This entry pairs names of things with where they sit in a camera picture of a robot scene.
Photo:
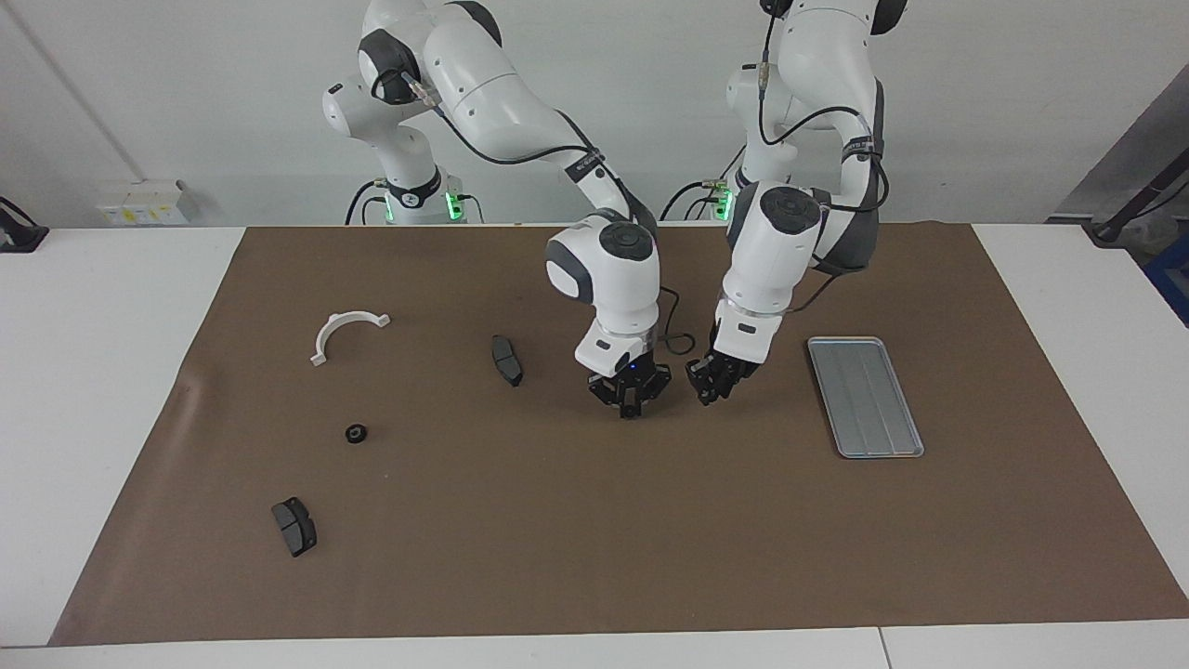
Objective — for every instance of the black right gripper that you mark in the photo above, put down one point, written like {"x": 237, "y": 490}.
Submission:
{"x": 632, "y": 376}

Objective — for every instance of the black clamp mount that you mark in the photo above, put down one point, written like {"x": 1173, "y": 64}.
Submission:
{"x": 19, "y": 237}

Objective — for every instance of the dark grey brake pad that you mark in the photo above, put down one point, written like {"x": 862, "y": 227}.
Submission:
{"x": 295, "y": 528}
{"x": 506, "y": 362}

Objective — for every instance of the silver metal tray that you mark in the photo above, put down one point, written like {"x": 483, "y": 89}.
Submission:
{"x": 864, "y": 400}

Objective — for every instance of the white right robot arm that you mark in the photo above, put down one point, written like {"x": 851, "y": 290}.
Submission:
{"x": 613, "y": 279}

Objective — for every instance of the black stand pole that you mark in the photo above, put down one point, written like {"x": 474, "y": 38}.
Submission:
{"x": 1129, "y": 212}

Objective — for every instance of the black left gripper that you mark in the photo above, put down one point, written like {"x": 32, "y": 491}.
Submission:
{"x": 729, "y": 370}

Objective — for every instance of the blue crate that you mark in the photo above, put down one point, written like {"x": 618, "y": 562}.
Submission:
{"x": 1172, "y": 279}

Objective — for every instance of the grey partition panel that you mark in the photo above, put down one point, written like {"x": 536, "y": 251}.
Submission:
{"x": 1143, "y": 139}

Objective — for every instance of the white curved plastic bracket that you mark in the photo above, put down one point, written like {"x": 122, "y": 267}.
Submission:
{"x": 325, "y": 336}

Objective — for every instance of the white yellow-labelled socket box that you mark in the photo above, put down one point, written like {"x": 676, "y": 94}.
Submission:
{"x": 139, "y": 209}

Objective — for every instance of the brown table mat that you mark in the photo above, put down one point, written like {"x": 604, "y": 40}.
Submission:
{"x": 594, "y": 520}

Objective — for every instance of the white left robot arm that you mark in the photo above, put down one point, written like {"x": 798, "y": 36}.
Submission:
{"x": 776, "y": 251}

